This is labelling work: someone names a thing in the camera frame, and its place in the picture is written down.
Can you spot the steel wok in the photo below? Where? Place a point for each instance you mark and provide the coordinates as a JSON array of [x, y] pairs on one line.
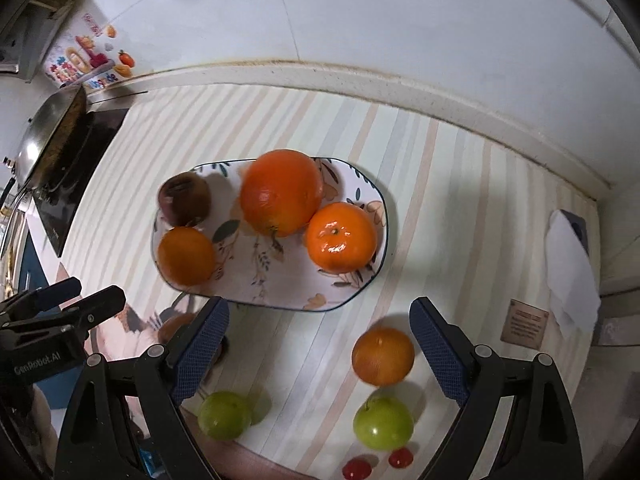
[[45, 135]]

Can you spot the large orange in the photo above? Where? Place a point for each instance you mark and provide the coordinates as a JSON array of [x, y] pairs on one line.
[[280, 192]]

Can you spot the floral oval plate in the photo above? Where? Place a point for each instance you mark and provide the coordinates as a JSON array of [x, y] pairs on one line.
[[272, 270]]

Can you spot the dark red apple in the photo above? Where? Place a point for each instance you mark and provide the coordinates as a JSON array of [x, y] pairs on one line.
[[184, 199]]

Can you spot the colourful wall sticker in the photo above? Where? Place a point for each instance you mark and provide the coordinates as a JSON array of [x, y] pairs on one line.
[[82, 57]]

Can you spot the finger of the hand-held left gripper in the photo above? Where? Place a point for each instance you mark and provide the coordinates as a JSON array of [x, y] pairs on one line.
[[50, 294], [97, 307]]

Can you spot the range hood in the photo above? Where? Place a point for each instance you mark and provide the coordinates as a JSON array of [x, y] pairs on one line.
[[25, 20]]

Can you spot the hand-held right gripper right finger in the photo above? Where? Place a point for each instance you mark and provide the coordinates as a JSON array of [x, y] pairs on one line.
[[440, 355]]

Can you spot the large green apple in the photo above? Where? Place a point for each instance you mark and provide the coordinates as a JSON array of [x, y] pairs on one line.
[[382, 422]]

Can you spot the small green apple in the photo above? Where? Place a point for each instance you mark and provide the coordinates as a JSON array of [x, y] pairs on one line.
[[224, 415]]

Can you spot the white cloth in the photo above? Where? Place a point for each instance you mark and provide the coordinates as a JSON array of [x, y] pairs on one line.
[[570, 275]]

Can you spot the small matte orange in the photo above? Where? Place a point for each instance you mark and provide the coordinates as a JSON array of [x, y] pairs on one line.
[[186, 256]]

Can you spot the striped tablecloth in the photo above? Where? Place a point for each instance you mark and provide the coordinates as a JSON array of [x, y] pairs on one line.
[[450, 210]]

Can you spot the brown label card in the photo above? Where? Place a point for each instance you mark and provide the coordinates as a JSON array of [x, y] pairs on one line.
[[525, 323]]

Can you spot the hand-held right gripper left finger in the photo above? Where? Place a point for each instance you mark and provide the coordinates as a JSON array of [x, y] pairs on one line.
[[200, 352]]

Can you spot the brown round fruit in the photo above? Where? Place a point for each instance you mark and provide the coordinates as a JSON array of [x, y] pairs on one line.
[[172, 327]]

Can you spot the round orange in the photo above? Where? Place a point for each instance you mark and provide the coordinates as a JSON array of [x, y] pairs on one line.
[[382, 355]]

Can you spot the red cherry tomato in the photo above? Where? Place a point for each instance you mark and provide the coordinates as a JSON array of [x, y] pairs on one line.
[[356, 469], [400, 457]]

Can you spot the black cooktop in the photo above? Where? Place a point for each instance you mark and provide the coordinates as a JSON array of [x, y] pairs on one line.
[[75, 170]]

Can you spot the glossy mandarin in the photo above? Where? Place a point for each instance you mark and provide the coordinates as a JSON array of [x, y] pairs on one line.
[[341, 237]]

